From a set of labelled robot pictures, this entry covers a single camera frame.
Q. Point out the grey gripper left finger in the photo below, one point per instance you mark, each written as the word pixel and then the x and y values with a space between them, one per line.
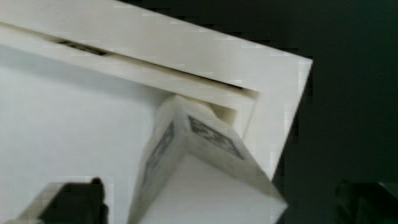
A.
pixel 70 204

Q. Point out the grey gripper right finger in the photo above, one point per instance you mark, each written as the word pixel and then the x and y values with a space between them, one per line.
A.
pixel 367 203

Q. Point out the white table leg with tag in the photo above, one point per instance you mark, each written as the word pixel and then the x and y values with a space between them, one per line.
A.
pixel 201 183

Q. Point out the white square tabletop part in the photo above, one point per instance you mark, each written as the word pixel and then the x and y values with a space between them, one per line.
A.
pixel 98 58

